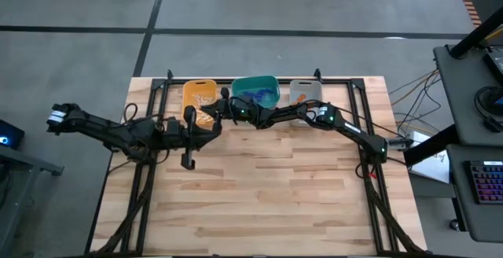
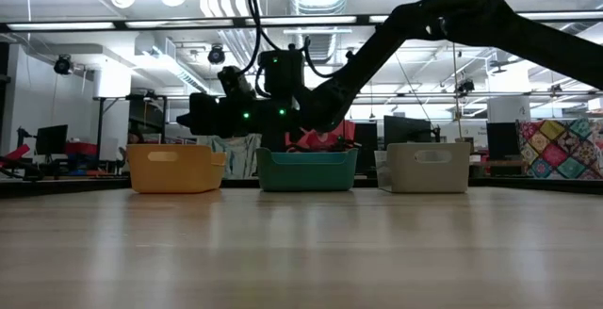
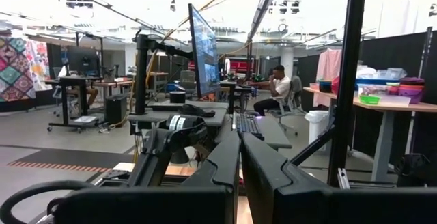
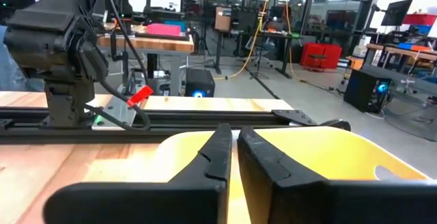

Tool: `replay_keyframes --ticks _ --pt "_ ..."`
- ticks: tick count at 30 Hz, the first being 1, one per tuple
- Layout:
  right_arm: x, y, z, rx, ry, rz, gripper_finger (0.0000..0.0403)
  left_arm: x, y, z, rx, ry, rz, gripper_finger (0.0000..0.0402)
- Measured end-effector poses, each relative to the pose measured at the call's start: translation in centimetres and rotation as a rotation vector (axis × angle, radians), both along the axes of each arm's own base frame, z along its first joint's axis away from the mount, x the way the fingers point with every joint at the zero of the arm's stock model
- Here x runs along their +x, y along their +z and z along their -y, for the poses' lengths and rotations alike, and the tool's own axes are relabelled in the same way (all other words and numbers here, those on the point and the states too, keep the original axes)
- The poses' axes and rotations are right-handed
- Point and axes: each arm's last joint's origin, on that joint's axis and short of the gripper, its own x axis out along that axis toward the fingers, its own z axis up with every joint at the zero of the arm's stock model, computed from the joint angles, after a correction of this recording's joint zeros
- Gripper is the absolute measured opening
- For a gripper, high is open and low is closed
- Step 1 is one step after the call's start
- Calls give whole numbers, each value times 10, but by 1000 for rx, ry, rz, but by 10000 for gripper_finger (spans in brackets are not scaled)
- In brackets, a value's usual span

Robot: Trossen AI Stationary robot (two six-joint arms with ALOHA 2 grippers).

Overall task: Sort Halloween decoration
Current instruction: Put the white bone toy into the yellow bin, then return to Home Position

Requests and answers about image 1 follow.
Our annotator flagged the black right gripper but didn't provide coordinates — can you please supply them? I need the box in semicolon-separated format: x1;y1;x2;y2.
200;87;263;128

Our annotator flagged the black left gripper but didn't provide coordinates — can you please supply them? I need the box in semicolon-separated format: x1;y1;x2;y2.
158;105;223;171

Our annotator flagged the orange plastic bin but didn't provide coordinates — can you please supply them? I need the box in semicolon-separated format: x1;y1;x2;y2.
181;79;218;129

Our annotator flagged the teal plastic bin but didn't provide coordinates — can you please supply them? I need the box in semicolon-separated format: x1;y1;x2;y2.
230;75;281;110

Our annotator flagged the white plastic bin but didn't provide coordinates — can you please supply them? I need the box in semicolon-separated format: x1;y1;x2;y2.
288;79;324;128

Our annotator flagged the grey metal side table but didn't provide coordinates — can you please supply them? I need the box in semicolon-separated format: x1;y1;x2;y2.
0;146;64;258

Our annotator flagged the black box blue light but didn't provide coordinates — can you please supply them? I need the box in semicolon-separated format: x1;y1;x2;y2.
0;119;26;151

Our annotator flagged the white power adapter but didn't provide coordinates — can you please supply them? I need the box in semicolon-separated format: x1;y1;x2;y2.
408;131;432;145

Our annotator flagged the black headset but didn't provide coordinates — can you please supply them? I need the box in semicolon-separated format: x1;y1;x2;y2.
473;86;503;134

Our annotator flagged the backlit rainbow keyboard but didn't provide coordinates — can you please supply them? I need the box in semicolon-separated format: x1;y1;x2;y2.
465;159;503;205

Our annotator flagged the black laptop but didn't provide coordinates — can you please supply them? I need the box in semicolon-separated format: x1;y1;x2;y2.
482;48;503;86

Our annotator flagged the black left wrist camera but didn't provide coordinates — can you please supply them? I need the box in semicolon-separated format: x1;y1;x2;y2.
166;117;182;135

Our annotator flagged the floor cable bundle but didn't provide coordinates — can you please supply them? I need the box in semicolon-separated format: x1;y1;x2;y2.
387;68;443;134

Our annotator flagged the black metal post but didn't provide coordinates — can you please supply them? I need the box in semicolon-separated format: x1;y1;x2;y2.
403;123;459;168
449;6;503;60

